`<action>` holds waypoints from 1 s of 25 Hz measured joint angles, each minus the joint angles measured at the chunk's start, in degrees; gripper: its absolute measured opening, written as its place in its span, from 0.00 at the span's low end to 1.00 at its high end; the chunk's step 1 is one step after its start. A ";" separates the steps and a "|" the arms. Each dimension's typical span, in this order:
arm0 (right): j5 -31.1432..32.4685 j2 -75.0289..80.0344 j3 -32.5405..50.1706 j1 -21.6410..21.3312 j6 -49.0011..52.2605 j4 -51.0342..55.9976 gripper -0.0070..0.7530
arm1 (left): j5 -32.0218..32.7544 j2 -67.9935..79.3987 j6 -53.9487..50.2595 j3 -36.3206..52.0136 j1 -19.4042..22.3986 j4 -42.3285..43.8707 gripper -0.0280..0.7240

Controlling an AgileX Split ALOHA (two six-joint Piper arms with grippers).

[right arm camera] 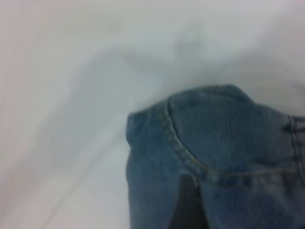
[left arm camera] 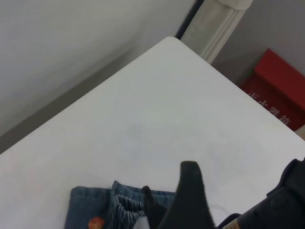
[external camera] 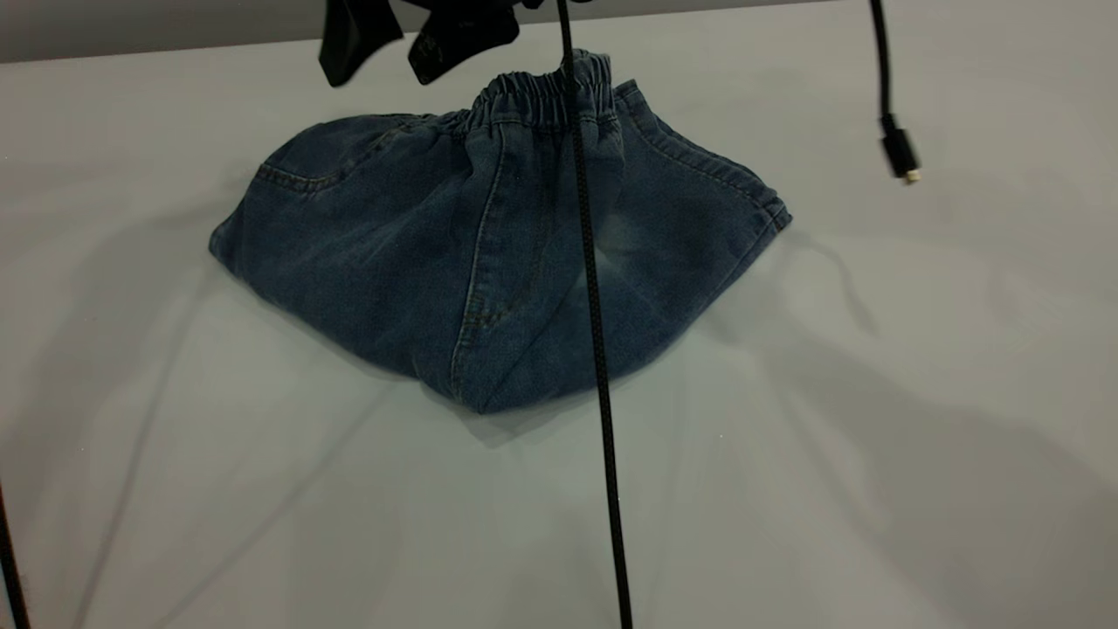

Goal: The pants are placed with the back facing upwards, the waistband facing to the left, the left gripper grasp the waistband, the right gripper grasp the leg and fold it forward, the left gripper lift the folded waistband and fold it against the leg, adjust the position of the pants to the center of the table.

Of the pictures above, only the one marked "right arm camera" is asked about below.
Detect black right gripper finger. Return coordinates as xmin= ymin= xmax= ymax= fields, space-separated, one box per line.
xmin=168 ymin=173 xmax=212 ymax=229

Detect blue denim shorts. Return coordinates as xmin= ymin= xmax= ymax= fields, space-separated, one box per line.
xmin=125 ymin=83 xmax=305 ymax=229

